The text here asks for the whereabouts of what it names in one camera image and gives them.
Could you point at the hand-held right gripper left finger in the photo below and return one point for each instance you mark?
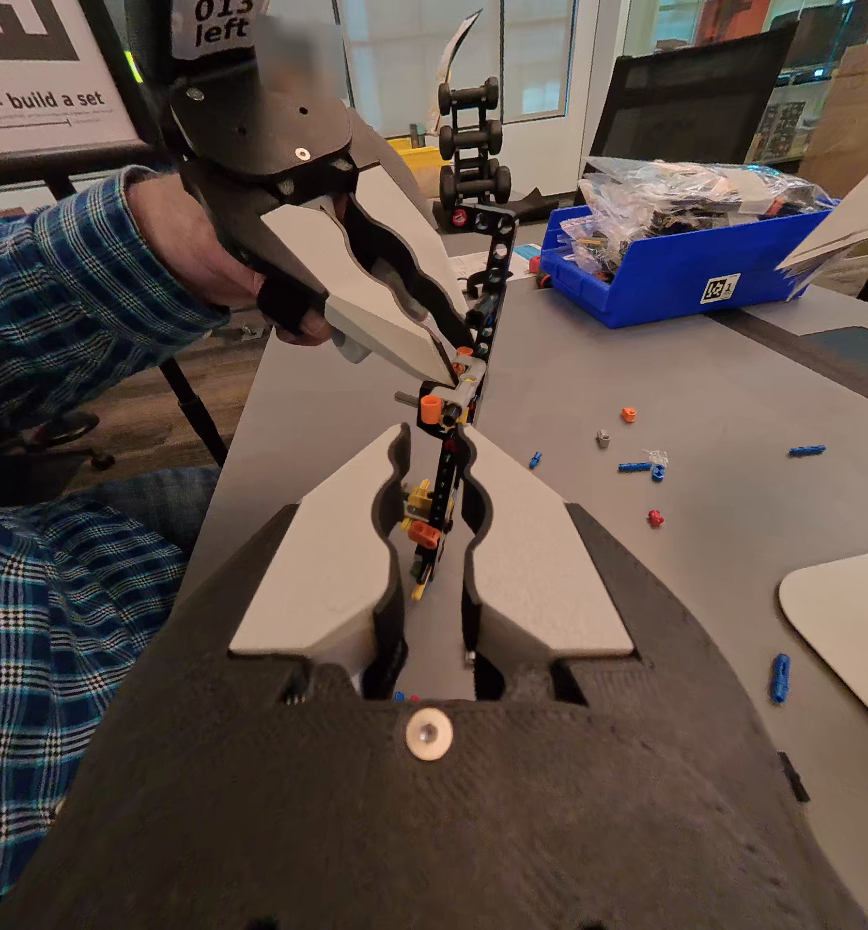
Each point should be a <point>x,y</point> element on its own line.
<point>310,574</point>

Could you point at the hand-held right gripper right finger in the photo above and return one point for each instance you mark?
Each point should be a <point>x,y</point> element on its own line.
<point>550,574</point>

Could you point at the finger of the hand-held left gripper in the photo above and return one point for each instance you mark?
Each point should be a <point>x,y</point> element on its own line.
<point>332,269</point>
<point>401,283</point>

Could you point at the black lego chassis assembly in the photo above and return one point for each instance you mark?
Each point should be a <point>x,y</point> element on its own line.
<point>499,247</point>

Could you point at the grey orange-ended lego link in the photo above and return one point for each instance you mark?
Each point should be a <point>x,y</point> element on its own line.
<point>463,389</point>

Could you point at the person's left forearm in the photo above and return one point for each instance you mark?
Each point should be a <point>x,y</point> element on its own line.
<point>63,305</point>

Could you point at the clear lego piece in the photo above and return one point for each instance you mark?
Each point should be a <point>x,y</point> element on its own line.
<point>657,456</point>

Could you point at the black lego piece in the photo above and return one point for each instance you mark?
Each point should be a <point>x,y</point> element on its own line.
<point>794,777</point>

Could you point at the person's left hand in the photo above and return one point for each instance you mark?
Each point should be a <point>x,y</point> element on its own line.
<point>187,247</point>

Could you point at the white paper sheet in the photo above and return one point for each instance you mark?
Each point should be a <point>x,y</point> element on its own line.
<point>463,263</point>

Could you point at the yellow plastic bin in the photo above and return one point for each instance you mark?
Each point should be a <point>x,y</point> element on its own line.
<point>423,163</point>

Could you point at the red black small tool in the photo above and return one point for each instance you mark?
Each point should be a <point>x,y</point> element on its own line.
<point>541,278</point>

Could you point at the black dumbbell rack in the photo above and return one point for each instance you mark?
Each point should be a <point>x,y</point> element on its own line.
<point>474,145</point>

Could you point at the white framed sign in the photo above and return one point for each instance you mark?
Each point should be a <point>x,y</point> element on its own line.
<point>41,72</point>

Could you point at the blue plastic bin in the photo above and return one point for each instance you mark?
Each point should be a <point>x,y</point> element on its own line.
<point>666,290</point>

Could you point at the black chair base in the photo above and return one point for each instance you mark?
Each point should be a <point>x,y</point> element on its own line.
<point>63,436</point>

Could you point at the black mesh chair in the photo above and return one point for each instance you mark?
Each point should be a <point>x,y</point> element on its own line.
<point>695,102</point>

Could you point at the cardboard box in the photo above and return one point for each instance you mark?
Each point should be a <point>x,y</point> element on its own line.
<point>863,123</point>

